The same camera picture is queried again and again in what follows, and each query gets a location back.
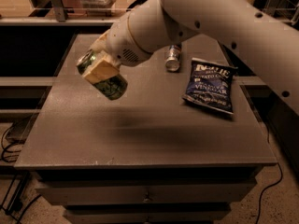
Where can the upper drawer with knob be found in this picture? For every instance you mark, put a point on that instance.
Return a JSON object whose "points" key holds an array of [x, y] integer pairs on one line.
{"points": [[69, 193]]}

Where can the blue potato chip bag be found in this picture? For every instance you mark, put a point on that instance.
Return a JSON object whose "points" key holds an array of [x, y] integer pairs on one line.
{"points": [[210, 85]]}

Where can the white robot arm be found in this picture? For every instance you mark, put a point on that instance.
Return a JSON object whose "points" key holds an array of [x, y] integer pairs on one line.
{"points": [[270, 48]]}

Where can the lower drawer with knob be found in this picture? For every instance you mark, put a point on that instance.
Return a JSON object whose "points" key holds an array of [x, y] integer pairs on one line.
{"points": [[148, 214]]}

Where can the grey drawer cabinet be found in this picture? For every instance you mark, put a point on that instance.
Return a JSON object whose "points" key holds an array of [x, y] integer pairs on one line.
{"points": [[149, 136]]}

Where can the green soda can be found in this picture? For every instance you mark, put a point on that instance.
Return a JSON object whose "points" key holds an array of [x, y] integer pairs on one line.
{"points": [[113, 88]]}

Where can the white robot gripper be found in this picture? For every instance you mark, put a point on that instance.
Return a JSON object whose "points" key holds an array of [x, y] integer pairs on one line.
{"points": [[121, 43]]}

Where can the blue silver energy drink can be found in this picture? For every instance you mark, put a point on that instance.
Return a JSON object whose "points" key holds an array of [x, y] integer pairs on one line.
{"points": [[172, 62]]}

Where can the grey metal shelf rail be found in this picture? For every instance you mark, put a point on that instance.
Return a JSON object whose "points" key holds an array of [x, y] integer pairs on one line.
{"points": [[72, 12]]}

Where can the drawer with knob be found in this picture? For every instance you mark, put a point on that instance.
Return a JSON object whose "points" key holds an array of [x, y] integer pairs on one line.
{"points": [[69, 193], [148, 214]]}

